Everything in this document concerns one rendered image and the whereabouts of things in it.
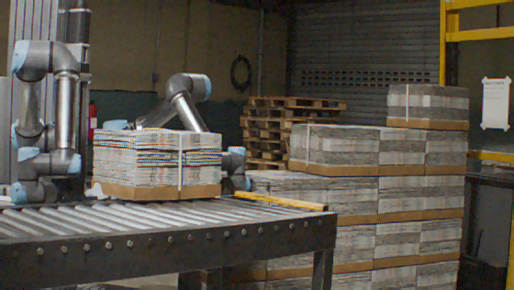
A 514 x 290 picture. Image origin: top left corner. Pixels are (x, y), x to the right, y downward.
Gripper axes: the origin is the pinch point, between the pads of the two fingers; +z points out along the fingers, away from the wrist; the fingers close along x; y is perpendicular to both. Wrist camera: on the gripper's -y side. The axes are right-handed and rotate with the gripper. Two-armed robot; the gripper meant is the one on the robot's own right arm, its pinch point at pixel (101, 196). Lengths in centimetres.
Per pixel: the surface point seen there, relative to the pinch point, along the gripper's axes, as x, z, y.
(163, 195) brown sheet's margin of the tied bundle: -22.9, 11.6, 1.8
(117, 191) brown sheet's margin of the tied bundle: -13.1, -0.9, 2.9
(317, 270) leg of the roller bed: -63, 43, -23
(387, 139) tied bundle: -17, 146, 21
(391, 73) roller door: 421, 759, 126
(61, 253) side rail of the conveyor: -68, -52, -7
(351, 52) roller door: 500, 760, 165
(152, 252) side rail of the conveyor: -67, -25, -9
